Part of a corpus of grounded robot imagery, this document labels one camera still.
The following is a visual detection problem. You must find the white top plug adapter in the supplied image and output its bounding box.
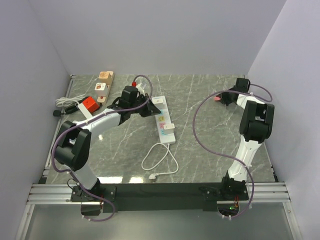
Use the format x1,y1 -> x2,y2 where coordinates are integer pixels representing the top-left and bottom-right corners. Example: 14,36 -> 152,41
151,97 -> 164,105

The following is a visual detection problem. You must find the white multicolour power strip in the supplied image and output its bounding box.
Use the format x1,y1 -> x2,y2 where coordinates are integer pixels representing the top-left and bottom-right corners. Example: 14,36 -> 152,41
151,96 -> 176,145

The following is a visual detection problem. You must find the white cube plug adapter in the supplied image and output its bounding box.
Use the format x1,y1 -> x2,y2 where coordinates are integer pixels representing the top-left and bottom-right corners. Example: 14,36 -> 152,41
163,123 -> 175,133

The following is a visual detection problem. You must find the wooden power strip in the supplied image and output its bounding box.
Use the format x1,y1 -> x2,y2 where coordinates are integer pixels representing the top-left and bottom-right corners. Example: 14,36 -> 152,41
94,71 -> 115,105

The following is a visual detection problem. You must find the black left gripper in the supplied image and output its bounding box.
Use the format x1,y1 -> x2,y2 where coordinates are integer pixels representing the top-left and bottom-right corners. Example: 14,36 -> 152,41
130,93 -> 161,118

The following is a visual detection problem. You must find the wooden cube plug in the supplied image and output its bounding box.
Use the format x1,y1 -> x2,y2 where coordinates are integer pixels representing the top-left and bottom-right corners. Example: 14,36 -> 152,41
98,71 -> 113,85

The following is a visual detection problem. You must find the red cube plug adapter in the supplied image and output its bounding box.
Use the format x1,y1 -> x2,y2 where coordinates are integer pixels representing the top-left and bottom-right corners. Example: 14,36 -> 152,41
81,96 -> 100,114

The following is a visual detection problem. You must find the white power strip cable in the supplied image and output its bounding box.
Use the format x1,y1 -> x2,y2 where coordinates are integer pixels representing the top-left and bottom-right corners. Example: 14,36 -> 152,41
141,142 -> 180,181

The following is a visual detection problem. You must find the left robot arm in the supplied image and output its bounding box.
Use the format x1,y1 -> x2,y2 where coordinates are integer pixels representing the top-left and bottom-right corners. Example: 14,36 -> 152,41
52,86 -> 161,201

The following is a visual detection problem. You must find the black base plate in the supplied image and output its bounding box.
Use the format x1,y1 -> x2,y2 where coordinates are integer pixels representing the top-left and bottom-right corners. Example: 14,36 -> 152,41
69,182 -> 251,213

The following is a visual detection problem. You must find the white fruit print plug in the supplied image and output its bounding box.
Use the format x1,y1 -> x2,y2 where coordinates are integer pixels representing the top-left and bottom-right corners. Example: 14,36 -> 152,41
94,82 -> 109,97

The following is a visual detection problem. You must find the white coiled cable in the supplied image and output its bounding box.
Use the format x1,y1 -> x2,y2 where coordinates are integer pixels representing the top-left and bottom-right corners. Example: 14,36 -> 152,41
55,94 -> 87,108

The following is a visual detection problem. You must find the pink plug adapter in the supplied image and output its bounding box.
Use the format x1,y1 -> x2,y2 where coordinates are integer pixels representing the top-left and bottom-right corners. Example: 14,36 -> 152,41
213,96 -> 221,102

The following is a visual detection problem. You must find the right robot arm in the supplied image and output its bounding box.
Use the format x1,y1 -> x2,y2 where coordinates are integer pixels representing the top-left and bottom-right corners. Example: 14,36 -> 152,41
215,78 -> 275,200

